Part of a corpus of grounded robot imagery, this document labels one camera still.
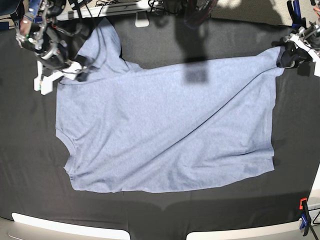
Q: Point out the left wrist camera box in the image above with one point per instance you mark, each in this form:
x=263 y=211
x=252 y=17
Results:
x=317 y=67

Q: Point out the black table cloth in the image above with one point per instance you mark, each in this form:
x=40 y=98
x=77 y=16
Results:
x=33 y=181

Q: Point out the aluminium frame rail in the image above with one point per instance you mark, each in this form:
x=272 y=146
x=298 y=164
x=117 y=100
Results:
x=102 y=11

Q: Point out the white camera mount foot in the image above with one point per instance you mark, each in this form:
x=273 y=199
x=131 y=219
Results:
x=142 y=19

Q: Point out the right rear blue clamp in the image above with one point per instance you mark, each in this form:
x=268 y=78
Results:
x=294 y=10

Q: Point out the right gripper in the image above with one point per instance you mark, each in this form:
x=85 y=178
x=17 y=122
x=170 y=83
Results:
x=56 y=58

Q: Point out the right front orange blue clamp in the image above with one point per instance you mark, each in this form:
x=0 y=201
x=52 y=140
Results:
x=305 y=216

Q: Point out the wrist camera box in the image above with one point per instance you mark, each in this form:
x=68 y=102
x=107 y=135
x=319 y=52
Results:
x=44 y=84
x=317 y=67

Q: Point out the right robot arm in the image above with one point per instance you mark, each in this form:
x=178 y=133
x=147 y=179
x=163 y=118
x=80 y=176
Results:
x=38 y=31

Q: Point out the light blue t-shirt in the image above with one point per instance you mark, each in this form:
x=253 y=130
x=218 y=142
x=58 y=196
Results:
x=175 y=128

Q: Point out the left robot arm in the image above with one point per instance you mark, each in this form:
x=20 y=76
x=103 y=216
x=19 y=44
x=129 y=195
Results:
x=302 y=45

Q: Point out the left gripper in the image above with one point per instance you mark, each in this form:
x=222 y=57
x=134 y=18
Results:
x=301 y=45

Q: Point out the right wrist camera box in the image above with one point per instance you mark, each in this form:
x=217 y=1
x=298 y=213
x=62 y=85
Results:
x=44 y=84

